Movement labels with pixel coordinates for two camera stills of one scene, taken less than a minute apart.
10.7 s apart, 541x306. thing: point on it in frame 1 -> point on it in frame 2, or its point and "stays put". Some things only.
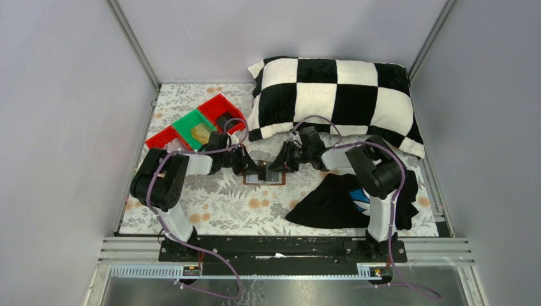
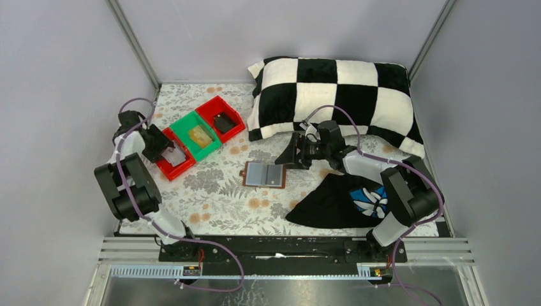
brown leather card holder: x=272 y=178 stays put
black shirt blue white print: x=342 y=201 stays put
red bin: x=219 y=104 stays put
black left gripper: x=246 y=164 -> x=162 y=142
